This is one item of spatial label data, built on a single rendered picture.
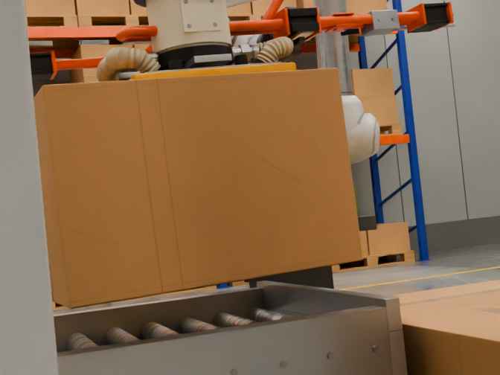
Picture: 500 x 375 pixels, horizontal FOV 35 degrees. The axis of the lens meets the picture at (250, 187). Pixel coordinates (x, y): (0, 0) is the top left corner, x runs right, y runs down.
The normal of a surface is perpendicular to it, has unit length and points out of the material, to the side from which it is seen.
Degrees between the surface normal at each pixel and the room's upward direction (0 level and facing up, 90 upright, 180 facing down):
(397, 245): 90
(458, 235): 90
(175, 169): 90
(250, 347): 90
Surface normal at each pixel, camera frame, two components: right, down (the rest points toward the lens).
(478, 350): -0.94, 0.08
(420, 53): 0.36, -0.07
